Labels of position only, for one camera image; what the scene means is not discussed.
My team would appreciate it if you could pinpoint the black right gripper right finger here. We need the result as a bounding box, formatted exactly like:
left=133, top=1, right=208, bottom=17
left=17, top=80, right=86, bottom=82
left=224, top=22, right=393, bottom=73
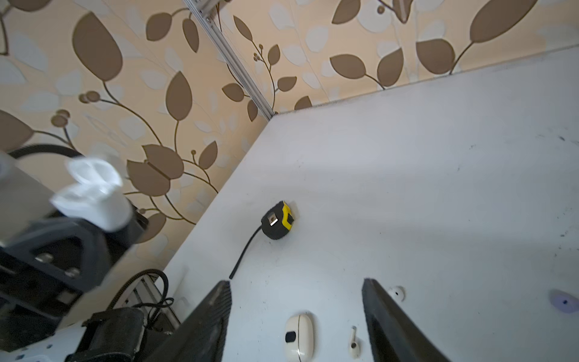
left=362, top=278, right=449, bottom=362

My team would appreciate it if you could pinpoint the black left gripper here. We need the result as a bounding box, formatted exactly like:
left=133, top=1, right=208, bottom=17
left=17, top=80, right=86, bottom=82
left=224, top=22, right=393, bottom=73
left=1, top=213, right=149, bottom=317

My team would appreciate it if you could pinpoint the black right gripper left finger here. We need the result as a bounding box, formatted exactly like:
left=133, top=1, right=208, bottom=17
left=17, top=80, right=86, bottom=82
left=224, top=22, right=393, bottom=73
left=145, top=281, right=232, bottom=362

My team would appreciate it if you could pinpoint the white earbud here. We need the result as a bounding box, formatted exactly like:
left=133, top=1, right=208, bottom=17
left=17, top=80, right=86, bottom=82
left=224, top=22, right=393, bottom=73
left=348, top=326, right=361, bottom=360

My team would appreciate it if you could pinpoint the white earbud charging case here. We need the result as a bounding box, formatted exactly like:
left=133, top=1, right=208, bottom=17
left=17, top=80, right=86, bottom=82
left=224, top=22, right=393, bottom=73
left=50, top=157, right=133, bottom=232

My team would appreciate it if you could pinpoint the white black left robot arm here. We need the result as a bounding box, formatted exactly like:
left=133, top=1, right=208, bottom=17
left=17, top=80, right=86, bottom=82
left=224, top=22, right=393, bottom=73
left=1, top=212, right=173, bottom=361

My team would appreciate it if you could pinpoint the small white earbud tip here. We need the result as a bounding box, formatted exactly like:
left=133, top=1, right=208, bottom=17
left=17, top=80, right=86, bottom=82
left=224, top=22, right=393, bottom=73
left=388, top=286, right=406, bottom=303

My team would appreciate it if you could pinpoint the black yellow tape measure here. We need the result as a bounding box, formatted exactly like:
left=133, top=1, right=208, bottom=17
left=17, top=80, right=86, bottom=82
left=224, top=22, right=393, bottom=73
left=261, top=201, right=294, bottom=240

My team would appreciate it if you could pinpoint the purple round disc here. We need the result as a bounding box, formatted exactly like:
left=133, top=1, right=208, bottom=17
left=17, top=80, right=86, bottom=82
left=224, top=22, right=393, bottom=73
left=549, top=290, right=579, bottom=314

